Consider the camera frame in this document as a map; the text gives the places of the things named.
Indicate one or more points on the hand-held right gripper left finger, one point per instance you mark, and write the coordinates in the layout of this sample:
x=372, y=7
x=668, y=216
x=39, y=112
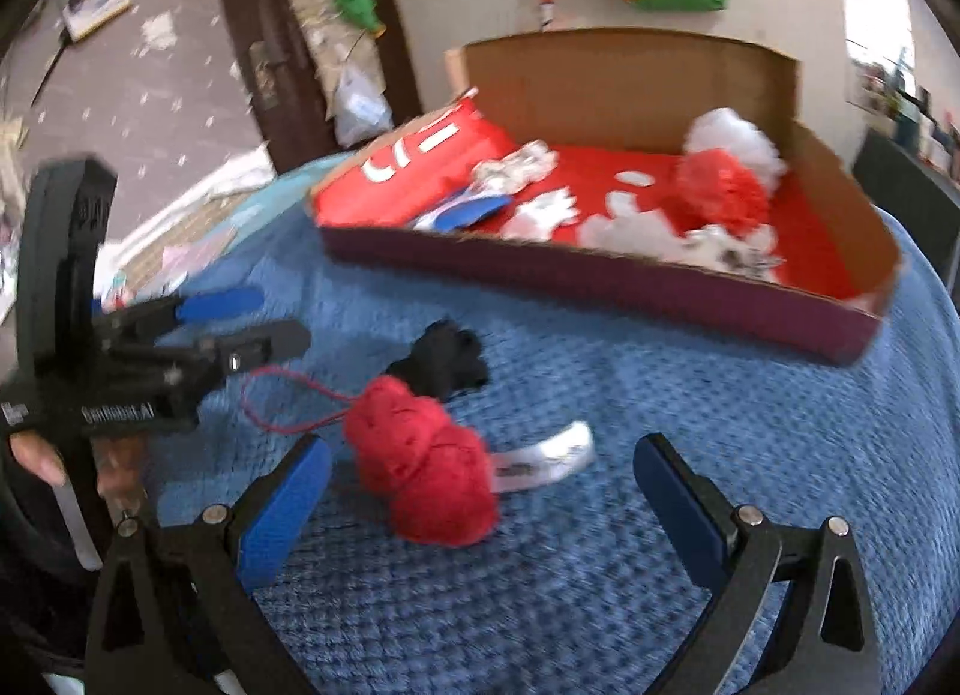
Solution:
x=289, y=507

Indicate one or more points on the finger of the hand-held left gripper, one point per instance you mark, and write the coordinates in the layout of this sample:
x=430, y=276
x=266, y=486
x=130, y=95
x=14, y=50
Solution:
x=262, y=346
x=221, y=303

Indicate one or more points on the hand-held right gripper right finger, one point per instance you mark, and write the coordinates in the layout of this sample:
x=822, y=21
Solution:
x=675, y=507

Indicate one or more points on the red knitted heart plush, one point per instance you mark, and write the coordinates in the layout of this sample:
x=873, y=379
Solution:
x=427, y=462

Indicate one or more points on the black soft cloth item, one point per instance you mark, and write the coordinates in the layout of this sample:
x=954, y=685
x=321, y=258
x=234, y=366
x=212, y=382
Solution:
x=442, y=361

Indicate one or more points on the shallow cardboard box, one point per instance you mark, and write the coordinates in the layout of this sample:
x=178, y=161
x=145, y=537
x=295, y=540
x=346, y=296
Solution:
x=600, y=290

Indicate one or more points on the clear packet with blue card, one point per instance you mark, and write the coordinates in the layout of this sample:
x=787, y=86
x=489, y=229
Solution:
x=465, y=211

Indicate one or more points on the white cloth pouch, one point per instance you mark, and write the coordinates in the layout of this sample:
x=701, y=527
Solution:
x=540, y=219

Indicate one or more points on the beige lace scrunchie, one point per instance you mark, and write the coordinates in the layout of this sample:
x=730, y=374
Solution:
x=517, y=166

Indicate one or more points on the orange pouf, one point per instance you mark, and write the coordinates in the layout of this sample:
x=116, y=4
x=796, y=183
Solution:
x=720, y=192

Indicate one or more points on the white mesh bath pouf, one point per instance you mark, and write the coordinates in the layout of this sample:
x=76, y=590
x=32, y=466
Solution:
x=739, y=136

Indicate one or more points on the person's left hand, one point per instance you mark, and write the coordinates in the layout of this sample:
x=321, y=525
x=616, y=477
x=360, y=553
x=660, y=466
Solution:
x=37, y=459

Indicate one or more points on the blue textured blanket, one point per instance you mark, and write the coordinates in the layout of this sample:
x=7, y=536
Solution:
x=600, y=515

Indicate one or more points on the white plastic sheet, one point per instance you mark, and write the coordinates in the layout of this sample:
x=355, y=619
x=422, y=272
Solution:
x=217, y=185

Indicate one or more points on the light blue sheet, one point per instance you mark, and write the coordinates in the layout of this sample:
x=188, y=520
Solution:
x=292, y=203

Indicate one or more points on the hanging clear plastic bag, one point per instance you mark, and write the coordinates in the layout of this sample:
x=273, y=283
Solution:
x=364, y=110

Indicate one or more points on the red printed bag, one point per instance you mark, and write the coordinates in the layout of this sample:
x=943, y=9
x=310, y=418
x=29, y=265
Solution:
x=420, y=162

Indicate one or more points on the dark wooden door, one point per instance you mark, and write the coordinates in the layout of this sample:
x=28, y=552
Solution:
x=232, y=27

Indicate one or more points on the beige hanging fabric organizer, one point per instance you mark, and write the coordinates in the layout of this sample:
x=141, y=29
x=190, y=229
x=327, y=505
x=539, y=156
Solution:
x=319, y=12

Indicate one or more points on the green plush toy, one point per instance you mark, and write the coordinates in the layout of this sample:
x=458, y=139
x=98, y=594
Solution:
x=356, y=5

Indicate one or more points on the table with dark cloth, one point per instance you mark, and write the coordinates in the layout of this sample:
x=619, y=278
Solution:
x=900, y=177

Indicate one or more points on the small glue bottle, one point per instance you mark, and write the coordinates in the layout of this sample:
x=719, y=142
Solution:
x=547, y=12

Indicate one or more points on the wall mirror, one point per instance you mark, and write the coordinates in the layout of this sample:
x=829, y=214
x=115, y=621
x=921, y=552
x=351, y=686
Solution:
x=874, y=27

